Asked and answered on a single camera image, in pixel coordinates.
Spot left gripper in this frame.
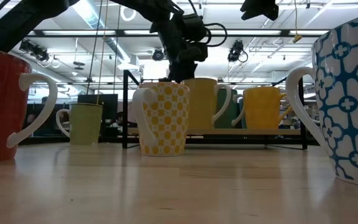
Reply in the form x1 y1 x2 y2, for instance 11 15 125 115
150 18 208 82

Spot olive yellow mug white handle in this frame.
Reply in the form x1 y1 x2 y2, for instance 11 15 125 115
181 77 232 130

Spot white mug yellow dots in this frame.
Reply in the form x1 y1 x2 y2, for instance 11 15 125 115
131 82 191 157

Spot dark green mug white handle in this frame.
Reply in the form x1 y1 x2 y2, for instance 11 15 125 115
214 88 245 129

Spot light blue mug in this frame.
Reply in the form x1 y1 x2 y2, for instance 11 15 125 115
238 98 246 129

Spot yellow faceted mug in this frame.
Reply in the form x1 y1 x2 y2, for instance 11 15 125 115
242 86 293 130

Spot light green mug white handle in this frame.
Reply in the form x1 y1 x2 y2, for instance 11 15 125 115
55 103 104 146

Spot white mug blue floral pattern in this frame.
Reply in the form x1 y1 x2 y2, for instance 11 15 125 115
285 12 358 189

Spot black rig crossbar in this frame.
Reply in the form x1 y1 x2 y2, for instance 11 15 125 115
0 28 331 38

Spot person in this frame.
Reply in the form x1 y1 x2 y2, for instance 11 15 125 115
26 95 50 131
113 111 127 128

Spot black computer monitor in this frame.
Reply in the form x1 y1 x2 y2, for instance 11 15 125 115
77 93 119 121

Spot black round camera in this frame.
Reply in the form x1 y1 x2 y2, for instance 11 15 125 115
151 48 166 62

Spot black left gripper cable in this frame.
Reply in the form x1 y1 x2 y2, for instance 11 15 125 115
187 0 229 48

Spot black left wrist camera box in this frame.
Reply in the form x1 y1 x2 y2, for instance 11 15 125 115
182 14 209 41

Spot yellow tag on cable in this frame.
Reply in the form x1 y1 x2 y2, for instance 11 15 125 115
293 0 303 44

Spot black camera with cable loop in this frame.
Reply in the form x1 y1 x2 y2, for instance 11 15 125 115
227 39 249 63

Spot thin black hanging cable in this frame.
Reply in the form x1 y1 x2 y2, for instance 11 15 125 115
86 0 104 95
112 0 121 94

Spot grey ventilation duct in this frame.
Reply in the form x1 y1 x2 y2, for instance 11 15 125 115
73 0 133 65

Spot white hanging ring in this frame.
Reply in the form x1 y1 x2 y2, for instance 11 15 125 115
119 4 137 22

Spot thin yellow hanging cable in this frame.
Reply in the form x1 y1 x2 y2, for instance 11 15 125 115
96 0 109 105

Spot black frame wooden shelf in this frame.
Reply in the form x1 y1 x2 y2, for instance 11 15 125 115
121 69 308 150

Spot black camera cluster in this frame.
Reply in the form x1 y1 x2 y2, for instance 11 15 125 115
19 39 61 69

